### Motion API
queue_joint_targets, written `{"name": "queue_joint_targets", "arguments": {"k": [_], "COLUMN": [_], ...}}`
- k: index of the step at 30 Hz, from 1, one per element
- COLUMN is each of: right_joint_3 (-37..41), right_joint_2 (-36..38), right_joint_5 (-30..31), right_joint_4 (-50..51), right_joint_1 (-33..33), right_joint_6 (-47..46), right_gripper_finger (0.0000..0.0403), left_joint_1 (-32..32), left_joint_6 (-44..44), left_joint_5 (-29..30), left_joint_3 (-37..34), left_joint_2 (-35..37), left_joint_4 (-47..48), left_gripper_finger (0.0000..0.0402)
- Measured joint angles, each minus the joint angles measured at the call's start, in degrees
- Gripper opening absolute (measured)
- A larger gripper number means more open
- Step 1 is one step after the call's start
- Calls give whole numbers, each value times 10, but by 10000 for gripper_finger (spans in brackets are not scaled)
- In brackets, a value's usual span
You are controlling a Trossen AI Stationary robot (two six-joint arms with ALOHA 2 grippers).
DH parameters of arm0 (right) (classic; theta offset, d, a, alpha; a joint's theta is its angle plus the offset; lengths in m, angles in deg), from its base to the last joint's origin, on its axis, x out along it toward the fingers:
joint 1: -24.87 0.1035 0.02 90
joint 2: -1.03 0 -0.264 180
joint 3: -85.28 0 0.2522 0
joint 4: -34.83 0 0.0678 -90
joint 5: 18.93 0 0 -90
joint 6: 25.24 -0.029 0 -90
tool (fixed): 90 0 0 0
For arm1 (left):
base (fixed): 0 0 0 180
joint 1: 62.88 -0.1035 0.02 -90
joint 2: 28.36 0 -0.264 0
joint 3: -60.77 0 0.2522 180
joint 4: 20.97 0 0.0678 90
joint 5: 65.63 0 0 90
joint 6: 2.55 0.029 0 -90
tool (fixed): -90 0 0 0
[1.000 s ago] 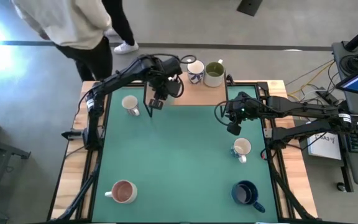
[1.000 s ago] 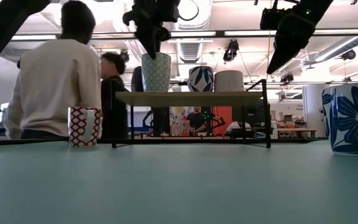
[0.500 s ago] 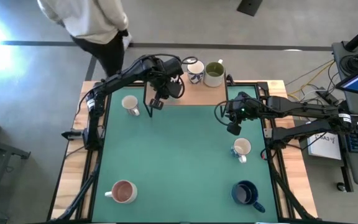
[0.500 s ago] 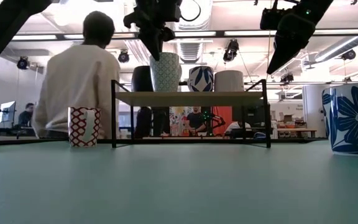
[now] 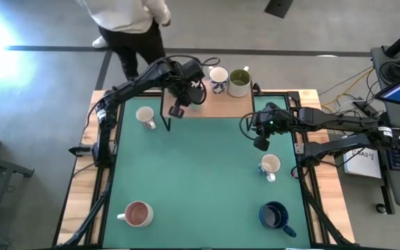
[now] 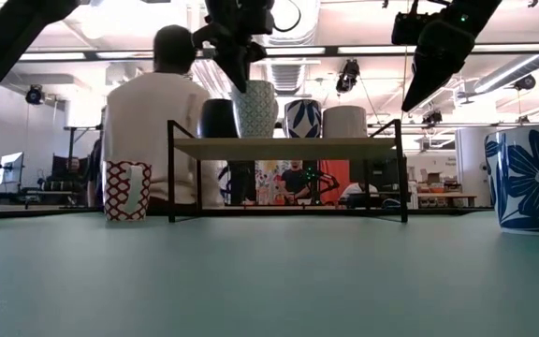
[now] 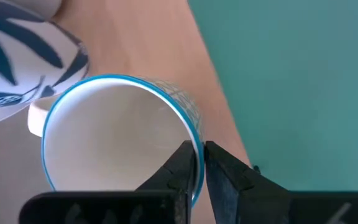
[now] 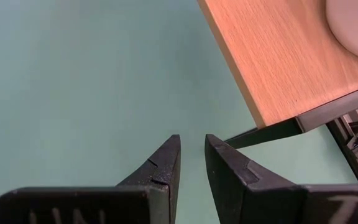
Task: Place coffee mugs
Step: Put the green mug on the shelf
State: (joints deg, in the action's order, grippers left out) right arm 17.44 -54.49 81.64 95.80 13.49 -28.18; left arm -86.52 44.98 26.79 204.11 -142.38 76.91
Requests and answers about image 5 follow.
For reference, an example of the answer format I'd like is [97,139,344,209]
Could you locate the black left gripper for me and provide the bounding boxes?
[167,59,208,119]

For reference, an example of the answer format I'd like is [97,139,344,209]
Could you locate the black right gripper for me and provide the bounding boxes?
[252,103,285,152]

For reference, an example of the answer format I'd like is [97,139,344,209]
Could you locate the white mug blue pattern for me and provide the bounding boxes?
[258,153,283,183]
[208,65,230,94]

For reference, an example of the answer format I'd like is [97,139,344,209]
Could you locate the small white ceramic mug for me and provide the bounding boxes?
[135,106,158,131]

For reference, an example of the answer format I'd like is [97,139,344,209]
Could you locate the white mug olive green inside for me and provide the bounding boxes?
[226,65,252,99]

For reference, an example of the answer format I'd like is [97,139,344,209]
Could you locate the dark blue mug cream base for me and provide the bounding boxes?
[258,201,297,239]

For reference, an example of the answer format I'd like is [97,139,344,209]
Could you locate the red white patterned mug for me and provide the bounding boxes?
[116,200,155,228]

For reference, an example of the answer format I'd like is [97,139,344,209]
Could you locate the wooden shelf riser black legs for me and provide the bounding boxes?
[160,76,257,132]

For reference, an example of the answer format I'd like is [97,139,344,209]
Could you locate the green table mat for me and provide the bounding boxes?
[102,95,312,249]

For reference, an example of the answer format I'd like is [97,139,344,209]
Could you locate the white box with lettering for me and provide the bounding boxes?
[342,147,383,180]

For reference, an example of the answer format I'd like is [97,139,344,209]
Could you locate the person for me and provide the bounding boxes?
[76,0,172,81]

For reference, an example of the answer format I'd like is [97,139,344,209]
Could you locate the black power strip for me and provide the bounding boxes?
[351,99,381,117]

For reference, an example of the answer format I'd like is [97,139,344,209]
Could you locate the black floor plate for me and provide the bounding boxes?
[264,0,294,19]

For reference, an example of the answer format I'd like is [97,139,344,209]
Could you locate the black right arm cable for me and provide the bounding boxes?
[238,111,262,142]

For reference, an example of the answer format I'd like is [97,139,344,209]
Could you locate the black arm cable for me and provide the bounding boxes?
[165,54,222,105]
[238,111,262,142]

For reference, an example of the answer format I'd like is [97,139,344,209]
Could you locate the black metal table frame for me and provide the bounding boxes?
[52,83,356,249]

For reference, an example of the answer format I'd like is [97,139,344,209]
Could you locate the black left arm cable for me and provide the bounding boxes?
[165,54,222,105]

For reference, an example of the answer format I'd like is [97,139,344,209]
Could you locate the yellow cable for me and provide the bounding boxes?
[319,67,374,115]

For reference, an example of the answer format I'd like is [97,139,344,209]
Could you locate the coiled black cable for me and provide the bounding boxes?
[379,60,400,84]

